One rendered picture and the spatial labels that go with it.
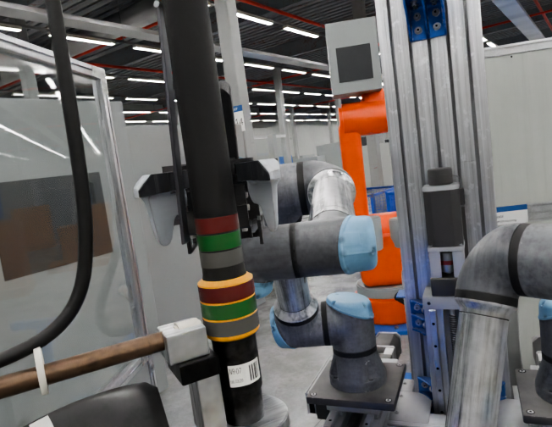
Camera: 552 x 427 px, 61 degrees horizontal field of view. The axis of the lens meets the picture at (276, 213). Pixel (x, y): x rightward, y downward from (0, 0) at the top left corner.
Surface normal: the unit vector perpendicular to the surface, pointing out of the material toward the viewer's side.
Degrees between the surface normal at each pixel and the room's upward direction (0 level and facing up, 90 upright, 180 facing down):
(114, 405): 36
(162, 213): 94
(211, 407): 90
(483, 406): 74
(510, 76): 91
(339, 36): 90
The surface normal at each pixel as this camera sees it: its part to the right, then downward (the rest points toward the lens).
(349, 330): -0.13, 0.13
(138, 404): 0.33, -0.83
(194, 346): 0.46, 0.04
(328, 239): -0.18, -0.29
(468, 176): -0.38, 0.15
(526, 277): -0.71, 0.36
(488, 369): 0.04, -0.15
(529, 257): -0.76, -0.15
